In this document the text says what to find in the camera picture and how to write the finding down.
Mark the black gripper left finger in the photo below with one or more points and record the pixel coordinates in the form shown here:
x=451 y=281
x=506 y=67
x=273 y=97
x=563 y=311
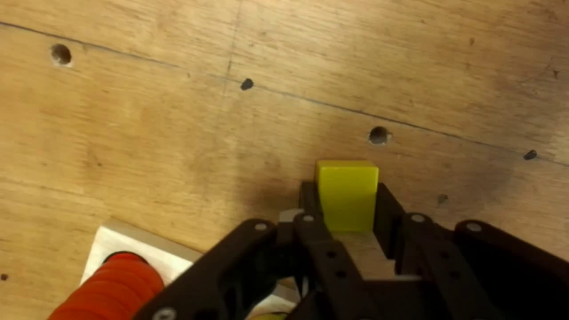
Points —
x=278 y=266

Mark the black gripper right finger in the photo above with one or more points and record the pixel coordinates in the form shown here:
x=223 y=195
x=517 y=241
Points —
x=474 y=266

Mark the yellow cube block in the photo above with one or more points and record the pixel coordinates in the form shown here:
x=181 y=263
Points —
x=348 y=195

